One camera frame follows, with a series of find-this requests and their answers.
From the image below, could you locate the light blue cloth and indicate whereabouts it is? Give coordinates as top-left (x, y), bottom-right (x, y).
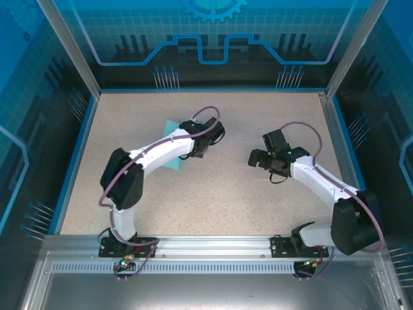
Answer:
top-left (161, 119), bottom-right (185, 171)

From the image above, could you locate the metal tray sheet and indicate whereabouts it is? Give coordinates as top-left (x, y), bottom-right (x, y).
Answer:
top-left (19, 251), bottom-right (410, 310)

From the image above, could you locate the blue table edge trim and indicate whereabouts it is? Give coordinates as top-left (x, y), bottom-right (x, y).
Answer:
top-left (48, 95), bottom-right (97, 235)
top-left (328, 96), bottom-right (381, 235)

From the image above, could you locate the thin black right gripper cable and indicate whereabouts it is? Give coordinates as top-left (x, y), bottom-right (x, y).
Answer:
top-left (268, 170), bottom-right (291, 185)

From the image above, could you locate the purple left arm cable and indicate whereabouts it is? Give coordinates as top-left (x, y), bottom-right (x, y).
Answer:
top-left (98, 106), bottom-right (222, 282)

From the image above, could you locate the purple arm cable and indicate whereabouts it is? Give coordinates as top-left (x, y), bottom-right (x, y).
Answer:
top-left (98, 106), bottom-right (222, 282)
top-left (279, 121), bottom-right (387, 280)

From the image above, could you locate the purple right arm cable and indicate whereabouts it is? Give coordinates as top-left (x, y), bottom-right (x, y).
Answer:
top-left (279, 121), bottom-right (387, 280)

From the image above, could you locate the aluminium side rail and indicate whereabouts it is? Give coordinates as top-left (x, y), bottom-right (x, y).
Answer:
top-left (317, 92), bottom-right (368, 235)

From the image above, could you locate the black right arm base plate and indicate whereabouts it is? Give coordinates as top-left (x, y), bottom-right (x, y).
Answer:
top-left (270, 235), bottom-right (336, 258)

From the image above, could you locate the aluminium mounting rail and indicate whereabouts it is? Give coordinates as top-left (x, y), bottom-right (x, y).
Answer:
top-left (43, 234), bottom-right (387, 256)

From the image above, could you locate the cable connector with orange wires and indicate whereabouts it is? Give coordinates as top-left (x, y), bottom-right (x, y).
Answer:
top-left (301, 256), bottom-right (325, 268)

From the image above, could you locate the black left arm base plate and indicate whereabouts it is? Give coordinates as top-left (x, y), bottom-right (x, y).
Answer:
top-left (98, 236), bottom-right (159, 258)

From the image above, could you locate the slotted grey cable duct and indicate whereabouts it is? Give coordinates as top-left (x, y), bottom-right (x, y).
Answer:
top-left (51, 262), bottom-right (377, 274)

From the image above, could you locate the cable connector with green light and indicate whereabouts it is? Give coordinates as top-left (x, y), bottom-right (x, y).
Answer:
top-left (117, 254), bottom-right (135, 269)

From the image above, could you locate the aluminium frame post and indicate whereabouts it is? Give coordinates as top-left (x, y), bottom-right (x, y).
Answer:
top-left (35, 0), bottom-right (103, 98)
top-left (325, 0), bottom-right (390, 98)

